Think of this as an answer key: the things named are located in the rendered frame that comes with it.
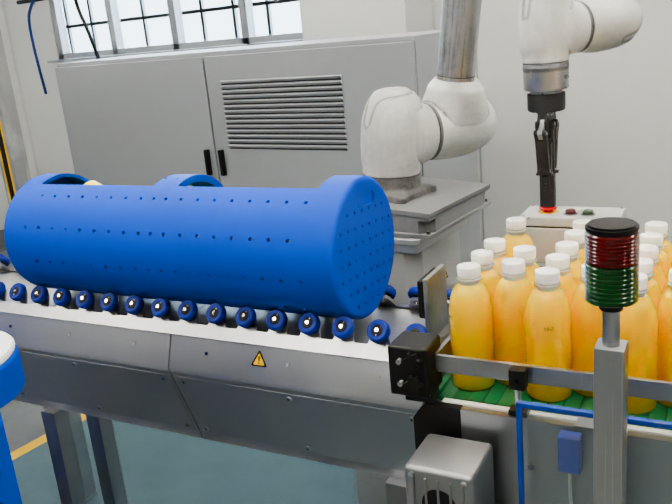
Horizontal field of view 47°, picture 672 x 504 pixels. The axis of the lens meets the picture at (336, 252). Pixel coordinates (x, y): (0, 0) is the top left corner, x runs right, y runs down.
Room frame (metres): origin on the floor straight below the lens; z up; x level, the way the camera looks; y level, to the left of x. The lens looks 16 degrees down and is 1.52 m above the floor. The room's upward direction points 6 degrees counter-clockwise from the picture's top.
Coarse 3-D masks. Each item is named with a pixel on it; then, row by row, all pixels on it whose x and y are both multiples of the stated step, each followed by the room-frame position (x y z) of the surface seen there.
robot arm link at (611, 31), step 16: (576, 0) 1.64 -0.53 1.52; (592, 0) 1.61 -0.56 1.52; (608, 0) 1.62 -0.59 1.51; (624, 0) 1.63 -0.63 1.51; (608, 16) 1.59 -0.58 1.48; (624, 16) 1.61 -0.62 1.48; (640, 16) 1.64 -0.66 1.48; (608, 32) 1.59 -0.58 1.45; (624, 32) 1.61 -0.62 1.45; (592, 48) 1.61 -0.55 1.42; (608, 48) 1.63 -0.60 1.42
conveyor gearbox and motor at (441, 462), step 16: (432, 448) 1.10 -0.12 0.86; (448, 448) 1.09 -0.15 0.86; (464, 448) 1.09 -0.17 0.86; (480, 448) 1.08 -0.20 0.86; (416, 464) 1.06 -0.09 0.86; (432, 464) 1.05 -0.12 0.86; (448, 464) 1.05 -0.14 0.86; (464, 464) 1.04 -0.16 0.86; (480, 464) 1.04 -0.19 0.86; (416, 480) 1.05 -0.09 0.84; (432, 480) 1.04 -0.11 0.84; (448, 480) 1.02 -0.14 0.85; (464, 480) 1.01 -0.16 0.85; (480, 480) 1.03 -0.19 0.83; (416, 496) 1.05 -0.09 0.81; (432, 496) 1.03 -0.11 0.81; (448, 496) 1.02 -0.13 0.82; (464, 496) 1.01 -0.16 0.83; (480, 496) 1.03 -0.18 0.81
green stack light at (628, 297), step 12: (588, 276) 0.90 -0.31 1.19; (600, 276) 0.89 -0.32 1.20; (612, 276) 0.88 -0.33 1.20; (624, 276) 0.88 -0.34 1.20; (636, 276) 0.89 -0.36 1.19; (588, 288) 0.90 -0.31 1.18; (600, 288) 0.89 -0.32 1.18; (612, 288) 0.88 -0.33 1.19; (624, 288) 0.88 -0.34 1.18; (636, 288) 0.89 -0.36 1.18; (588, 300) 0.90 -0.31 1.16; (600, 300) 0.89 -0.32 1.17; (612, 300) 0.88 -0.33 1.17; (624, 300) 0.88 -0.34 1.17; (636, 300) 0.89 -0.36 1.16
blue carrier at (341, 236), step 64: (64, 192) 1.75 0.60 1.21; (128, 192) 1.66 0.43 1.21; (192, 192) 1.58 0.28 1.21; (256, 192) 1.51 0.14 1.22; (320, 192) 1.44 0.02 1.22; (384, 192) 1.56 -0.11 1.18; (64, 256) 1.68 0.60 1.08; (128, 256) 1.59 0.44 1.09; (192, 256) 1.50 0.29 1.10; (256, 256) 1.43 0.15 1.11; (320, 256) 1.36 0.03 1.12; (384, 256) 1.54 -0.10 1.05
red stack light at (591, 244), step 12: (588, 240) 0.90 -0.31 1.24; (600, 240) 0.89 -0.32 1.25; (612, 240) 0.88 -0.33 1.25; (624, 240) 0.88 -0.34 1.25; (636, 240) 0.88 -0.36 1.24; (588, 252) 0.90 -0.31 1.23; (600, 252) 0.89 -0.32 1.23; (612, 252) 0.88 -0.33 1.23; (624, 252) 0.88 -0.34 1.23; (636, 252) 0.88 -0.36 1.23; (588, 264) 0.90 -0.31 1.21; (600, 264) 0.89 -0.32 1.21; (612, 264) 0.88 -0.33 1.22; (624, 264) 0.88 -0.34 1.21; (636, 264) 0.89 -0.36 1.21
